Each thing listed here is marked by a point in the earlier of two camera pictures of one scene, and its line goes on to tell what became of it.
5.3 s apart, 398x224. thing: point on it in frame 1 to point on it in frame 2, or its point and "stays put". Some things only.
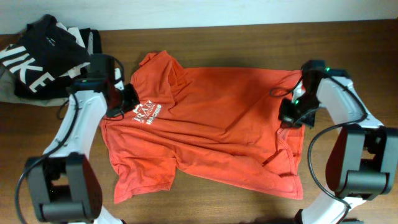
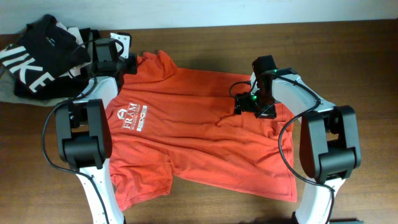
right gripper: x=288 y=121 to x=243 y=100
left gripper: x=134 y=99 to x=133 y=66
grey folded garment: x=9 y=94 stays put
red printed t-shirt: x=216 y=126 stays put
